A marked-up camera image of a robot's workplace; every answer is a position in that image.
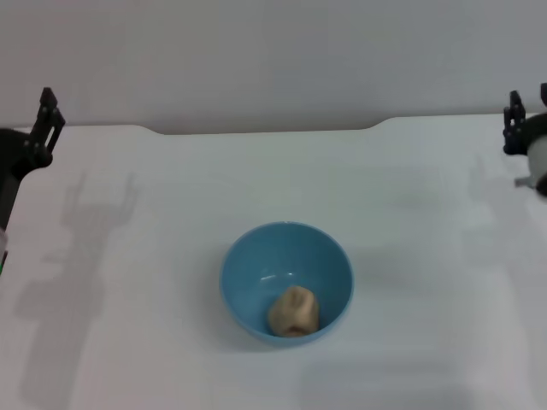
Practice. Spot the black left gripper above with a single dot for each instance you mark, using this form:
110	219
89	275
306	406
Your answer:
10	171

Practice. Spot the beige egg yolk pastry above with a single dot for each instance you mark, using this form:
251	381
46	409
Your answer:
295	312

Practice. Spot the blue bowl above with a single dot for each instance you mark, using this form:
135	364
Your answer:
265	256

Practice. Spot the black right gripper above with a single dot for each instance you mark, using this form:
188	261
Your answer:
536	128

